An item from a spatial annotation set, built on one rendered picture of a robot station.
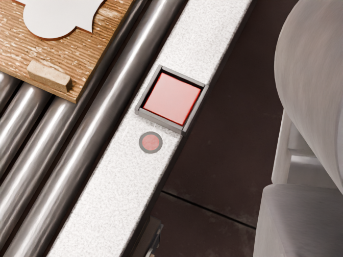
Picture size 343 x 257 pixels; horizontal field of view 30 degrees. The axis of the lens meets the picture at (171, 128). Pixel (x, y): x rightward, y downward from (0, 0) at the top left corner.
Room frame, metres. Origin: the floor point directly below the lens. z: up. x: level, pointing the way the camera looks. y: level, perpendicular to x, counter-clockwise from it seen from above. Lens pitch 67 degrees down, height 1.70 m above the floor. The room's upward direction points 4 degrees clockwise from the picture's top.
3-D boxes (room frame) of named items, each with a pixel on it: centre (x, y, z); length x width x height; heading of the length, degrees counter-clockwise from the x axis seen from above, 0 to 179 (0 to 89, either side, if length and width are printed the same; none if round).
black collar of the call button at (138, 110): (0.37, 0.00, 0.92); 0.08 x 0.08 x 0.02; 68
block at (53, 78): (0.38, 0.16, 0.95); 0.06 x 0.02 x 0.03; 69
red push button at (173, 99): (0.37, 0.00, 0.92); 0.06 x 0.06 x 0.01; 68
